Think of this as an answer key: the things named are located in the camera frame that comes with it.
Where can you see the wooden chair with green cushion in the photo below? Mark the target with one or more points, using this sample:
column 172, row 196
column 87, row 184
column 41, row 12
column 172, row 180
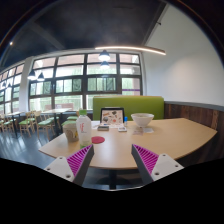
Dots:
column 42, row 124
column 6, row 124
column 27, row 125

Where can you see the paper sheet under bowl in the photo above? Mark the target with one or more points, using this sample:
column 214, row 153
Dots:
column 141, row 131

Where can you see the long linear ceiling light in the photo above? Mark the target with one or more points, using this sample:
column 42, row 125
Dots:
column 134, row 48

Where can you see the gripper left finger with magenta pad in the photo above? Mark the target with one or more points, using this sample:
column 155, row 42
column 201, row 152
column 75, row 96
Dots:
column 74, row 167

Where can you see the background wooden table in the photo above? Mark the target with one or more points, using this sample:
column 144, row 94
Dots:
column 55, row 113

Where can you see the small dark box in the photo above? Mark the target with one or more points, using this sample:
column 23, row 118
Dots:
column 103, row 128

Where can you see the green upholstered booth seat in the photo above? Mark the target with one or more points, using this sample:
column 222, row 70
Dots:
column 131, row 104

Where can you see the red round coaster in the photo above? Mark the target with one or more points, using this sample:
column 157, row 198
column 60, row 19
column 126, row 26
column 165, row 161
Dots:
column 97, row 139

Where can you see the small blue bottle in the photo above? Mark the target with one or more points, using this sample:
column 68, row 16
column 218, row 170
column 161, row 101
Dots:
column 125, row 120

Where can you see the white ceramic bowl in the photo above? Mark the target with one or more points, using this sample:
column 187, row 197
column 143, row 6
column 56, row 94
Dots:
column 142, row 119

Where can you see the dark pendant lamp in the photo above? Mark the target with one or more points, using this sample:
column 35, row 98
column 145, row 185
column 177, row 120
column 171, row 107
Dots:
column 104, row 56

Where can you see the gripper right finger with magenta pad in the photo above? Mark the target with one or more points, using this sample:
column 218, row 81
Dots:
column 152, row 166

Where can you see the patterned paper cup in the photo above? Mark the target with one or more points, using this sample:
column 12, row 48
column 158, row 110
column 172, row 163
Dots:
column 70, row 131

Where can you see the small white card holder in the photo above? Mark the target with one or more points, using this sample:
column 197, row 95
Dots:
column 122, row 129

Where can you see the clear bottle with green cap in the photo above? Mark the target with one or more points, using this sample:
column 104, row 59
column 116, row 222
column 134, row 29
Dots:
column 84, row 127

